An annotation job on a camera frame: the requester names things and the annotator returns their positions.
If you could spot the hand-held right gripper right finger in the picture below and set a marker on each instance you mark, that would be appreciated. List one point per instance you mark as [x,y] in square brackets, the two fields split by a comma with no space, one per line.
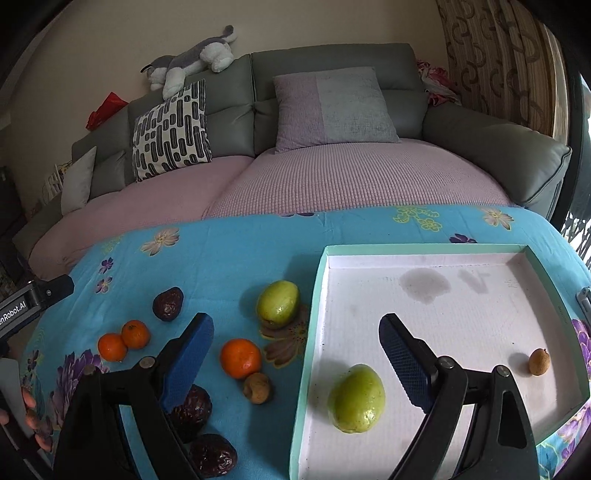
[406,364]

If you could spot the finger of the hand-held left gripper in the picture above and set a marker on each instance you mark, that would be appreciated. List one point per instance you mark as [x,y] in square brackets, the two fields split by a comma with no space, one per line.
[51,290]

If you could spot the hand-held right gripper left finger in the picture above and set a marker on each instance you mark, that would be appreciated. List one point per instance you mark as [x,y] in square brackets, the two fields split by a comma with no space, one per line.
[184,364]

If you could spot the wrinkled purple passion fruit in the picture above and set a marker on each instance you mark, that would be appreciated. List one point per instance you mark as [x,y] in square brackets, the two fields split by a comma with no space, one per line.
[168,303]
[213,454]
[197,410]

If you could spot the large mandarin orange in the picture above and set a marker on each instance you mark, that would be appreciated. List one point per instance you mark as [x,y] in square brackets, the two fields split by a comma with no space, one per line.
[240,358]

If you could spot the small mandarin orange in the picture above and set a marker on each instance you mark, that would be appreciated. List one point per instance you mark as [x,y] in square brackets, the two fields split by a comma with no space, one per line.
[112,347]
[135,334]

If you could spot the white tray with green rim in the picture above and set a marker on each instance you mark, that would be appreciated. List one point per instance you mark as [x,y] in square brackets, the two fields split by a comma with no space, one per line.
[485,332]

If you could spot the person's left hand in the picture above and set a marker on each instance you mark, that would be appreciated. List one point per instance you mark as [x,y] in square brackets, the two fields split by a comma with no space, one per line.
[32,415]

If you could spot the white slatted rack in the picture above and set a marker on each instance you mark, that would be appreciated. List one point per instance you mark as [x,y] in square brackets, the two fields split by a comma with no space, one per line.
[53,182]

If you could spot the blue floral cloth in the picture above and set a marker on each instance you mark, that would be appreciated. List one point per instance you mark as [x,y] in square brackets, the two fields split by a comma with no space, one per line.
[207,258]

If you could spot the plain grey pillow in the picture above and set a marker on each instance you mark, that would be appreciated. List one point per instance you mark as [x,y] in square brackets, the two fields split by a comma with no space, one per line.
[78,182]

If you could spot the red bag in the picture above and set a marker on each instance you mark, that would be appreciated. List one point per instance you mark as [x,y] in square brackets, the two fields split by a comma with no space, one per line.
[106,110]

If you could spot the phone with dark screen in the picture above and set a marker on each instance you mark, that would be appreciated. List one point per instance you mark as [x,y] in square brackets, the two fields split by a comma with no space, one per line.
[584,299]

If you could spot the pink sofa cover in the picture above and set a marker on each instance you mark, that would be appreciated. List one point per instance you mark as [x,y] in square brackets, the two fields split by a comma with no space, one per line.
[346,180]

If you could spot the black and white patterned cushion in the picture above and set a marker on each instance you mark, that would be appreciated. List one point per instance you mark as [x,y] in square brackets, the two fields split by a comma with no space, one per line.
[171,131]

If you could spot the grey sofa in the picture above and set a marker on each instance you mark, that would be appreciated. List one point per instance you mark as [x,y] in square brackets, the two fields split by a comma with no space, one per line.
[485,147]

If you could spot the pink and grey pillow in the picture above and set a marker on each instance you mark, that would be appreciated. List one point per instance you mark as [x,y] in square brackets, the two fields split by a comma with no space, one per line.
[332,108]

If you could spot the grey and white plush dog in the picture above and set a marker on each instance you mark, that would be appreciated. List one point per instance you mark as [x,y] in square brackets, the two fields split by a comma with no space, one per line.
[194,57]

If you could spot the pink floral clothes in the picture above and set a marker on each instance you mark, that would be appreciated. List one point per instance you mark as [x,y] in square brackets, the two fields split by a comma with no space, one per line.
[438,83]

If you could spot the brown patterned curtain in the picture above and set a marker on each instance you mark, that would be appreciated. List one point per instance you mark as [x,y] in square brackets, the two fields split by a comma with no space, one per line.
[498,60]

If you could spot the black door frame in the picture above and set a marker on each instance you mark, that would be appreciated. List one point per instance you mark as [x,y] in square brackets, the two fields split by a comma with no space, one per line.
[575,138]

